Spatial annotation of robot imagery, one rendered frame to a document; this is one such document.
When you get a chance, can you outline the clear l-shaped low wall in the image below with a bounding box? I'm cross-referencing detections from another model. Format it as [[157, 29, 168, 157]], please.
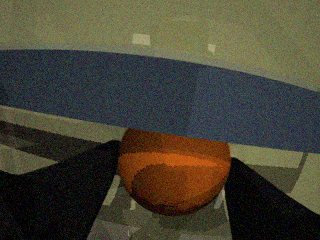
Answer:
[[0, 43, 320, 92]]

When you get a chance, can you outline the translucent orange ball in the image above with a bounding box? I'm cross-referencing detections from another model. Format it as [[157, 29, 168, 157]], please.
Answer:
[[119, 127, 232, 211]]

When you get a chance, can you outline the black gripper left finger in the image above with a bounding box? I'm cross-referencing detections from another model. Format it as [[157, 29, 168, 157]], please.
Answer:
[[0, 140, 120, 240]]

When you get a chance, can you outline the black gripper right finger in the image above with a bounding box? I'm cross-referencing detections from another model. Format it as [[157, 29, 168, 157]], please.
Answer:
[[224, 157, 320, 240]]

